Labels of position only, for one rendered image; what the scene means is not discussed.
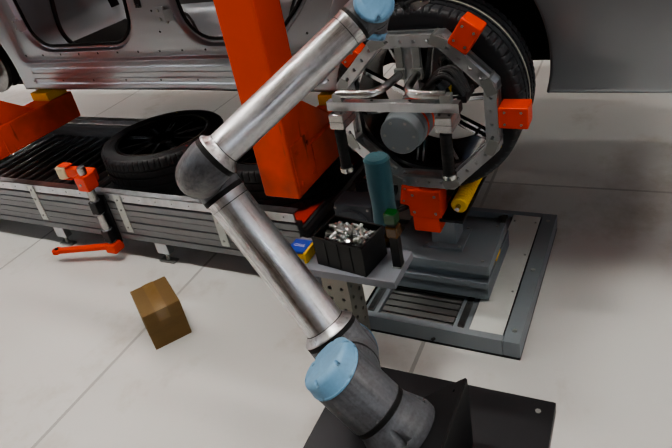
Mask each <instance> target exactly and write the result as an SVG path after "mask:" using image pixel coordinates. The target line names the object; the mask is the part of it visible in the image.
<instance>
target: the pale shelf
mask: <svg viewBox="0 0 672 448"><path fill-rule="evenodd" d="M402 251H403V258H404V262H405V264H404V266H403V268H402V269H396V268H392V266H393V263H392V257H391V250H390V249H389V248H387V255H386V256H385V257H384V258H383V259H382V260H381V262H380V263H379V264H378V265H377V266H376V267H375V268H374V269H373V271H372V272H371V273H370V274H369V275H368V276H367V277H364V276H360V275H357V274H353V273H349V272H346V271H342V270H338V269H335V268H331V267H328V266H324V265H320V264H318V262H317V257H316V253H315V254H314V255H313V257H312V258H311V259H310V260H309V262H308V263H307V264H306V263H305V262H304V259H301V260H302V261H303V262H304V264H305V265H306V266H307V268H308V269H309V270H310V272H311V273H312V274H313V275H314V276H315V277H321V278H327V279H333V280H339V281H345V282H351V283H357V284H364V285H370V286H376V287H382V288H388V289H394V290H395V289H396V288H397V286H398V284H399V282H400V281H401V279H402V277H403V275H404V274H405V272H406V270H407V268H408V266H409V265H410V263H411V261H412V259H413V254H412V251H405V250H402Z"/></svg>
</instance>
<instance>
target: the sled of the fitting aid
mask: <svg viewBox="0 0 672 448"><path fill-rule="evenodd" d="M409 221H410V220H405V219H400V220H399V221H398V222H399V223H400V224H401V231H402V232H403V230H404V229H405V227H406V225H407V224H408V222H409ZM385 241H386V248H389V249H390V244H389V238H387V237H386V235H385ZM508 247H509V230H507V232H506V235H505V237H504V240H503V242H502V245H501V247H500V250H499V252H498V255H497V258H496V260H495V263H494V265H493V268H492V270H491V273H490V275H489V276H483V275H476V274H469V273H462V272H455V271H448V270H441V269H434V268H427V267H420V266H413V265H409V266H408V268H407V270H406V272H405V274H404V275H403V277H402V279H401V281H400V282H399V284H398V286H404V287H411V288H417V289H423V290H429V291H436V292H442V293H448V294H455V295H461V296H467V297H473V298H480V299H486V300H489V298H490V295H491V293H492V290H493V287H494V284H495V282H496V279H497V276H498V274H499V271H500V268H501V266H502V263H503V260H504V258H505V255H506V252H507V250H508Z"/></svg>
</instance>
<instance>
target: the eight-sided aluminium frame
mask: <svg viewBox="0 0 672 448"><path fill-rule="evenodd" d="M451 34H452V33H451V32H450V31H449V30H448V29H447V28H435V29H413V30H391V31H388V30H387V35H386V38H385V40H384V41H373V40H369V41H368V42H367V43H366V45H365V46H364V48H363V49H362V50H361V52H360V53H359V54H358V56H357V57H356V58H355V60H354V61H353V62H352V64H351V65H350V66H349V68H348V69H347V70H346V72H345V73H344V74H343V76H342V77H341V78H340V79H339V81H338V82H337V84H336V88H337V90H355V84H354V82H355V81H356V80H357V78H358V77H359V76H360V75H361V73H362V72H363V71H364V69H365V68H366V67H367V66H368V64H369V63H370V62H371V60H372V59H373V58H374V57H375V55H376V54H377V53H378V51H379V50H380V49H393V48H394V47H401V48H411V47H419V48H425V47H437V48H438V49H439V50H440V51H441V52H442V53H443V54H445V55H446V56H447V57H448V58H449V59H450V60H451V61H452V62H454V63H455V64H456V65H457V66H458V67H459V68H460V69H461V70H462V71H464V72H465V73H466V74H467V75H468V76H469V77H470V78H471V79H473V80H474V81H475V82H476V83H477V84H478V85H479V86H480V87H481V88H483V93H484V110H485V128H486V142H485V143H484V144H483V145H482V146H481V147H480V148H479V149H477V150H476V151H475V152H474V153H473V154H472V155H471V156H470V157H469V158H467V159H466V160H465V161H464V162H463V163H462V164H461V165H460V166H459V167H457V168H456V169H455V171H456V172H457V179H455V180H453V181H444V180H443V179H442V172H443V170H430V169H415V168H402V167H401V166H400V165H399V164H397V163H396V162H395V161H394V160H393V159H392V158H391V157H390V158H389V160H390V165H391V171H392V176H393V184H394V185H399V186H402V184H403V185H408V186H414V187H426V188H439V189H446V190H448V189H452V190H455V189H456V188H457V187H458V186H460V185H461V184H462V183H463V182H464V181H465V180H466V179H467V178H468V177H470V176H471V175H472V174H473V173H474V172H475V171H477V170H478V169H479V168H480V167H481V166H482V165H483V164H485V163H486V162H487V161H488V160H489V159H490V158H491V157H494V155H495V154H496V153H497V152H498V151H499V150H500V148H501V146H502V144H503V135H504V134H503V128H499V126H498V107H499V105H500V104H501V102H502V97H501V86H502V84H501V77H500V76H499V75H498V74H497V73H496V72H495V70H492V69H491V68H490V67H489V66H488V65H487V64H486V63H485V62H484V61H482V60H481V59H480V58H479V57H478V56H477V55H476V54H475V53H473V52H472V51H471V50H470V51H469V52H468V53H467V54H466V55H464V54H463V53H461V52H460V51H459V50H457V49H456V48H454V47H453V46H451V45H450V44H448V39H449V38H450V36H451ZM414 41H415V42H414ZM355 116H356V118H355V119H354V120H353V121H352V123H351V124H350V125H349V126H348V127H347V128H346V134H347V140H348V145H349V146H350V147H351V149H353V150H355V151H356V152H357V153H358V154H359V155H360V156H361V157H363V158H365V156H366V155H368V154H369V153H372V152H377V151H381V152H384V151H383V150H382V149H380V148H379V147H378V146H377V145H376V144H375V143H374V142H373V141H371V140H370V139H369V138H368V137H367V136H366V135H365V134H364V133H363V132H362V126H361V120H360V114H359V111H355Z"/></svg>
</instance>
